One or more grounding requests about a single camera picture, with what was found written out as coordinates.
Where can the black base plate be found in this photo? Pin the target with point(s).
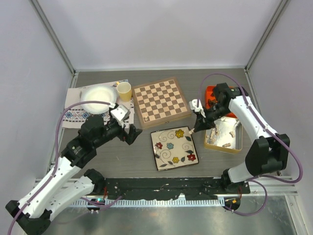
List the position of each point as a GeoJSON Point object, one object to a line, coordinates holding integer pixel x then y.
{"type": "Point", "coordinates": [164, 189]}

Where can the yellow mug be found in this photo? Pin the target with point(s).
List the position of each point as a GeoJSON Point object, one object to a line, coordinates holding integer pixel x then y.
{"type": "Point", "coordinates": [124, 90]}

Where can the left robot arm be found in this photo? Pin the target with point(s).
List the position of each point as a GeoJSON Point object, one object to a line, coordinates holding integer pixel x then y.
{"type": "Point", "coordinates": [35, 212]}

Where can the dark chess pieces pile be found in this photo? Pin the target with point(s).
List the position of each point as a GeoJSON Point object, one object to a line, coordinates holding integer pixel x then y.
{"type": "Point", "coordinates": [211, 102]}

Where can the floral square plate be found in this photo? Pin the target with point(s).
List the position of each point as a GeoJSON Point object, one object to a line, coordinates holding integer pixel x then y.
{"type": "Point", "coordinates": [173, 148]}

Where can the wooden chessboard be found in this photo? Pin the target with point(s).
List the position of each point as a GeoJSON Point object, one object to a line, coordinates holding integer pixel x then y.
{"type": "Point", "coordinates": [162, 101]}

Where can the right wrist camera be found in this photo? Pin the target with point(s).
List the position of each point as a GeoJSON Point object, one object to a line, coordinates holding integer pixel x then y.
{"type": "Point", "coordinates": [196, 107]}

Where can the white round bowl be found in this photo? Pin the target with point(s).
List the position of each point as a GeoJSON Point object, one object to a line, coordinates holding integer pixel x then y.
{"type": "Point", "coordinates": [102, 93]}

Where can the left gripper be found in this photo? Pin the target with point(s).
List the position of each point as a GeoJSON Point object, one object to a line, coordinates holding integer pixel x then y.
{"type": "Point", "coordinates": [133, 132]}

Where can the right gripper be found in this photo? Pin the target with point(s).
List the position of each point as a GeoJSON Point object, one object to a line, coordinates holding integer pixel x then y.
{"type": "Point", "coordinates": [201, 121]}

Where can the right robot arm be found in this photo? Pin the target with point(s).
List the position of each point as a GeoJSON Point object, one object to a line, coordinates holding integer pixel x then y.
{"type": "Point", "coordinates": [268, 152]}

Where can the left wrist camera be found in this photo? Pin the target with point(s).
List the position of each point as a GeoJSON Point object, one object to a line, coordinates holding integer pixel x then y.
{"type": "Point", "coordinates": [120, 113]}

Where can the light chess pieces pile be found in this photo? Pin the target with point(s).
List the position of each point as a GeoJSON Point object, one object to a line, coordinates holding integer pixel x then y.
{"type": "Point", "coordinates": [213, 136]}

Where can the gold metal tin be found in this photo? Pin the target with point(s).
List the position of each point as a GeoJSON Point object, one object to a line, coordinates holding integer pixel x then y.
{"type": "Point", "coordinates": [226, 125]}

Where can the orange plastic box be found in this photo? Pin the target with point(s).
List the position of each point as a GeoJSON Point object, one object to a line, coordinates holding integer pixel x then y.
{"type": "Point", "coordinates": [209, 94]}

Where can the white slotted cable duct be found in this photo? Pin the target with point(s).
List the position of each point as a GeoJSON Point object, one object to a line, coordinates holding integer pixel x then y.
{"type": "Point", "coordinates": [180, 202]}

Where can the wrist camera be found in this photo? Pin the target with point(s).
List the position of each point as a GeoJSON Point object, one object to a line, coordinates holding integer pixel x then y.
{"type": "Point", "coordinates": [120, 113]}
{"type": "Point", "coordinates": [196, 107]}

